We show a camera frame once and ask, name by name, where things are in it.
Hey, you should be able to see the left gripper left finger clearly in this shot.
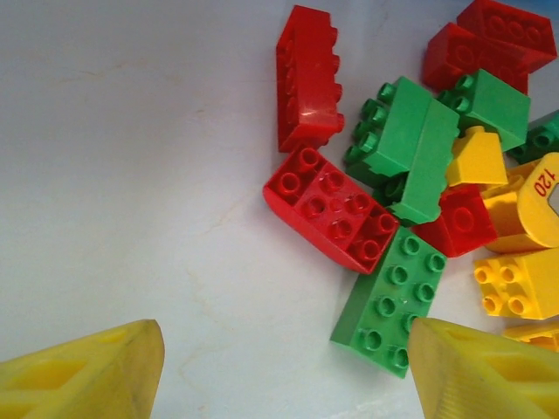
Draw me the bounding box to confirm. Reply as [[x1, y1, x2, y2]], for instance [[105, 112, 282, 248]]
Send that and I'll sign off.
[[0, 319, 166, 419]]

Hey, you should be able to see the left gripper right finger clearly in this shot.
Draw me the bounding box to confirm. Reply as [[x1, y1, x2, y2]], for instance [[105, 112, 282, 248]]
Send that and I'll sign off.
[[407, 317, 559, 419]]

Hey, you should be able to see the yellow four-stud lego brick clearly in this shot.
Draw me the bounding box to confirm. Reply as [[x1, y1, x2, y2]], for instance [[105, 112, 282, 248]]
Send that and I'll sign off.
[[473, 248, 559, 322]]

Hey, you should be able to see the green eight-stud lego brick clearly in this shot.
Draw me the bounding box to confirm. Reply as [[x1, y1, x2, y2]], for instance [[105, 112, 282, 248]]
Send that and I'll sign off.
[[329, 226, 449, 381]]

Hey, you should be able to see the small red lego brick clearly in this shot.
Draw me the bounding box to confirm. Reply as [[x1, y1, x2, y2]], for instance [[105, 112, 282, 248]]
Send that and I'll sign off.
[[410, 185, 499, 258]]

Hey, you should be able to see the round yellow lego brick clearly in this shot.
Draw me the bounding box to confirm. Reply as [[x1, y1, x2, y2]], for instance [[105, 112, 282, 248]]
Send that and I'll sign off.
[[480, 152, 559, 254]]

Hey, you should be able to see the long green lego brick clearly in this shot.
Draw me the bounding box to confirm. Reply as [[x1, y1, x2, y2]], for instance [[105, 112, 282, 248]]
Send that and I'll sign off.
[[383, 99, 462, 228]]

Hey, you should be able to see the yellow sloped lego brick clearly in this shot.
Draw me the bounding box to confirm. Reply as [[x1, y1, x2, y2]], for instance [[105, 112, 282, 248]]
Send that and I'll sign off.
[[445, 126, 510, 189]]

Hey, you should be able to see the curved red lego brick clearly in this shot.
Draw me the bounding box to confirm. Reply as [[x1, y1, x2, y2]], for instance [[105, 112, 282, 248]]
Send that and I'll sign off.
[[261, 146, 401, 276]]

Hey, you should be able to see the small green lego brick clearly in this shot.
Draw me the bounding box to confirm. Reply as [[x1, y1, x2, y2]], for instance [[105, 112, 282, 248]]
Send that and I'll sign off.
[[436, 68, 533, 154]]

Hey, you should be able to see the long red lego brick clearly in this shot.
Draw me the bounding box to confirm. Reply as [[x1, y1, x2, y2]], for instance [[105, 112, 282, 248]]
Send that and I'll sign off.
[[276, 3, 346, 154]]

